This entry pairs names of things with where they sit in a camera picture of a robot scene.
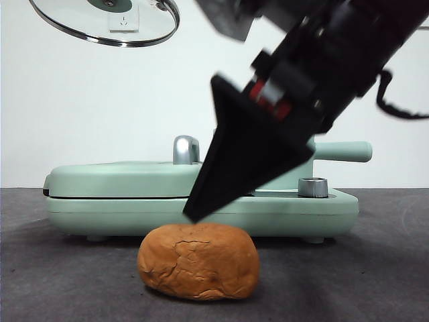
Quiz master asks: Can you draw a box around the silver control knob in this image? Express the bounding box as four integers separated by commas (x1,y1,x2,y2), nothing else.
297,176,329,199

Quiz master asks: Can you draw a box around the brown potato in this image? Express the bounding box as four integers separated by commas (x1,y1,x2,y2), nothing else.
136,222,260,301

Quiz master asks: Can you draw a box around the glass lid with green knob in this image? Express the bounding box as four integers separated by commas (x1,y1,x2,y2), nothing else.
29,0,181,48

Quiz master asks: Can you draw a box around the mint green steamer pot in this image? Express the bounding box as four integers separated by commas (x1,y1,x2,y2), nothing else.
212,128,374,191

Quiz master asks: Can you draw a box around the mint green breakfast maker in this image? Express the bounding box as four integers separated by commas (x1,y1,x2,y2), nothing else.
43,160,359,244

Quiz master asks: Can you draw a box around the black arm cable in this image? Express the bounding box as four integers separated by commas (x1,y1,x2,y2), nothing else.
374,69,429,120

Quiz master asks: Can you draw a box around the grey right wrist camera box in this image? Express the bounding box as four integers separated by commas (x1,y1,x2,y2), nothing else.
196,0,261,43

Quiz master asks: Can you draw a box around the silver cover handle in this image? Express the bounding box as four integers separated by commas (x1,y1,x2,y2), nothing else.
172,134,202,165

